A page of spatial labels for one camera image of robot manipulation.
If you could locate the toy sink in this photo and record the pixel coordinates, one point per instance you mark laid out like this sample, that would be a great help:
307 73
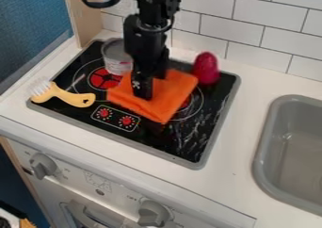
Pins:
291 154

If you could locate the red toy strawberry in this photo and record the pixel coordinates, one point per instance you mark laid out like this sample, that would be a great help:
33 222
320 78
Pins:
206 69

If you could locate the yellow brush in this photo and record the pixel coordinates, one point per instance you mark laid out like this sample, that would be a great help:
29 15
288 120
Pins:
58 93

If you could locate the orange cloth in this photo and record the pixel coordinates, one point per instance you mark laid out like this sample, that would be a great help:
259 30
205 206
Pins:
161 95

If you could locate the toy stove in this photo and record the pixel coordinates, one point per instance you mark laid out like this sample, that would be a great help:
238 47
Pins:
138 106

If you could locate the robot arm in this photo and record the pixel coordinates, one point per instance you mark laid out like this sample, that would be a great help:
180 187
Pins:
156 1

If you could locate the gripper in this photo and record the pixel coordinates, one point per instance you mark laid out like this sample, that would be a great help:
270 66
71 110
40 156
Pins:
144 41

